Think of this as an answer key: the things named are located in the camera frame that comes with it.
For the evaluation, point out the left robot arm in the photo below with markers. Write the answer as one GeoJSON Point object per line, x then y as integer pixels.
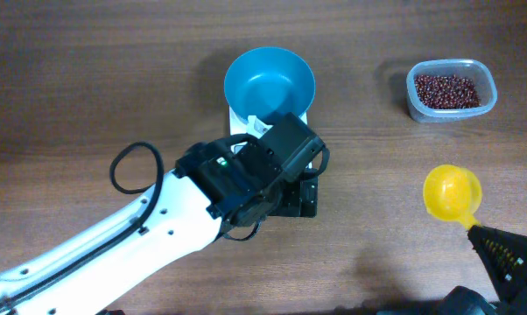
{"type": "Point", "coordinates": [164, 222]}

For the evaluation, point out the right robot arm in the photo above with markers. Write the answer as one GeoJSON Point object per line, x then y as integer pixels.
{"type": "Point", "coordinates": [462, 300]}

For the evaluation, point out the clear plastic container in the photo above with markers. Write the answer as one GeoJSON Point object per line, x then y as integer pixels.
{"type": "Point", "coordinates": [473, 69]}

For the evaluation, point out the yellow measuring scoop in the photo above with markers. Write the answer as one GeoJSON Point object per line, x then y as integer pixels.
{"type": "Point", "coordinates": [452, 193]}

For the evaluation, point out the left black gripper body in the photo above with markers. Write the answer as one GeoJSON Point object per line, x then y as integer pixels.
{"type": "Point", "coordinates": [307, 198]}

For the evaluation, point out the blue plastic bowl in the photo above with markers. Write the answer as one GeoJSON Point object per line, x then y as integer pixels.
{"type": "Point", "coordinates": [269, 82]}

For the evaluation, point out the red beans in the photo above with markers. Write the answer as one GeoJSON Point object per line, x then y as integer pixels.
{"type": "Point", "coordinates": [446, 92]}

